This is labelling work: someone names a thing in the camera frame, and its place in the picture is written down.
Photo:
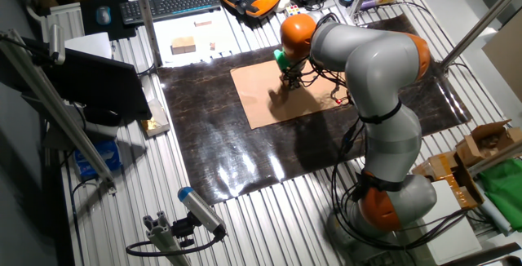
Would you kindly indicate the dark marble pattern mat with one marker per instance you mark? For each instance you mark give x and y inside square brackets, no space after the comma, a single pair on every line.
[212,143]

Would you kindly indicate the brown taped cardboard box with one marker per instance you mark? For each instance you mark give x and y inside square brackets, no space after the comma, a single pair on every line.
[446,164]

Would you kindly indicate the Rubik's cube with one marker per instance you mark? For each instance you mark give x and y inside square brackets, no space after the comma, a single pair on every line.
[292,10]

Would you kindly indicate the black mouse pad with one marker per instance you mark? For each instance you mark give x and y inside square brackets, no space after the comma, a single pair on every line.
[87,25]

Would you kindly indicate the grey camera with blue end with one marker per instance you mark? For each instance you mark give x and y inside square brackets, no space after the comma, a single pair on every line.
[202,211]

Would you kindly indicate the green cloth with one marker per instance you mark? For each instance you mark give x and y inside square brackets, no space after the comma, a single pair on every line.
[503,192]

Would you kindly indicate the grey computer mouse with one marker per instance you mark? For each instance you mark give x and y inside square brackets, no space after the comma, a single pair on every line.
[103,15]

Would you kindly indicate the thin wooden plank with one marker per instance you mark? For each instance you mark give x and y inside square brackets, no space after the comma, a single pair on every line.
[203,23]

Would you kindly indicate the aluminium extrusion camera mount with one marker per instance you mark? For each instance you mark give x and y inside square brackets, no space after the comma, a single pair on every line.
[163,237]

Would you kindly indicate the large white box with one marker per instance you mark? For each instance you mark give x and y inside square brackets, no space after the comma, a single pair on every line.
[452,225]

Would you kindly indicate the small red-lit sensor board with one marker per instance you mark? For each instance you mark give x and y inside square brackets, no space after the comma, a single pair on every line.
[338,101]

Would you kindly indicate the large wooden block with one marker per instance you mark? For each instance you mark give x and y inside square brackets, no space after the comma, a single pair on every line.
[183,45]

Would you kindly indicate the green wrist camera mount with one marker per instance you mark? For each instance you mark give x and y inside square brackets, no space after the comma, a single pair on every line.
[281,60]

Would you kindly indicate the tiny wooden cube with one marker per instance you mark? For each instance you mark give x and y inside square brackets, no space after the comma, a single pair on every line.
[212,46]

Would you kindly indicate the blue packet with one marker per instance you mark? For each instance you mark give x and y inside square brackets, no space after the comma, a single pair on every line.
[98,158]

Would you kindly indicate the small box with gold item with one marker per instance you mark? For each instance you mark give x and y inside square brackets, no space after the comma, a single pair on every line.
[157,119]

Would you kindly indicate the black keyboard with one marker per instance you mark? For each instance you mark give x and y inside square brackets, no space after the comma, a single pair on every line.
[171,5]

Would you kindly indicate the black monitor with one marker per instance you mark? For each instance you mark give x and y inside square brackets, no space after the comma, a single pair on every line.
[98,86]

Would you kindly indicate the purple cylinder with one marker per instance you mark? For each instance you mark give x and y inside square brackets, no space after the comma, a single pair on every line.
[369,5]

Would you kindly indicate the white paper sheet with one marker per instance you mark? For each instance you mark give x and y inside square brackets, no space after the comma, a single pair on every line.
[179,27]

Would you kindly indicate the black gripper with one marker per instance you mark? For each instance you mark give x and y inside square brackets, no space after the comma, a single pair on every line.
[294,73]

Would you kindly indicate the open cardboard box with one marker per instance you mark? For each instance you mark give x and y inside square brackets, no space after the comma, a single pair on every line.
[485,139]

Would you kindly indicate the brown cardboard sheet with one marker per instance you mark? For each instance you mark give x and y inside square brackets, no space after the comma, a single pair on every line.
[261,103]

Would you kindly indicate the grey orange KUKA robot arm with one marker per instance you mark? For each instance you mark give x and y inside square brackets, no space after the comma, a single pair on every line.
[375,66]

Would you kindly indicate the white flat box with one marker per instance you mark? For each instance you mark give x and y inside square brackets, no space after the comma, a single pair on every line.
[89,45]

